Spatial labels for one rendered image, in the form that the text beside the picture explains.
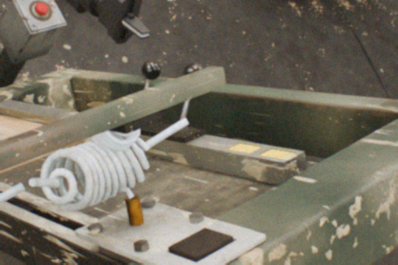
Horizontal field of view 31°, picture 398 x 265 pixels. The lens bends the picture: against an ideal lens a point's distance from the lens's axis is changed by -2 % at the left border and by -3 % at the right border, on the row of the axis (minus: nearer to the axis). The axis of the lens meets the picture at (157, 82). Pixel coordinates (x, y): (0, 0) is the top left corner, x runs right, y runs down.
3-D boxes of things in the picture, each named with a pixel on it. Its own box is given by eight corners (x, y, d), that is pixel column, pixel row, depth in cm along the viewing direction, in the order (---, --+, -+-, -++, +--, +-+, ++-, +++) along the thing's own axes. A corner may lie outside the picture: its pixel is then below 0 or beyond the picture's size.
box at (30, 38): (29, 22, 216) (49, -12, 202) (47, 56, 213) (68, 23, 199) (-6, 32, 209) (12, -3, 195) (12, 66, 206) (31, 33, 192)
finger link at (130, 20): (139, 36, 148) (121, 20, 151) (151, 33, 150) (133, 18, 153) (141, 30, 147) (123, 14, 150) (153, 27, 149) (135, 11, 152)
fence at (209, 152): (12, 114, 184) (8, 99, 183) (307, 175, 110) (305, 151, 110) (-5, 120, 181) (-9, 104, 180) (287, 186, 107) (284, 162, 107)
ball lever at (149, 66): (137, 130, 140) (154, 62, 141) (150, 132, 137) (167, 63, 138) (123, 126, 137) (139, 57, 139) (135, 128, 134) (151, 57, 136)
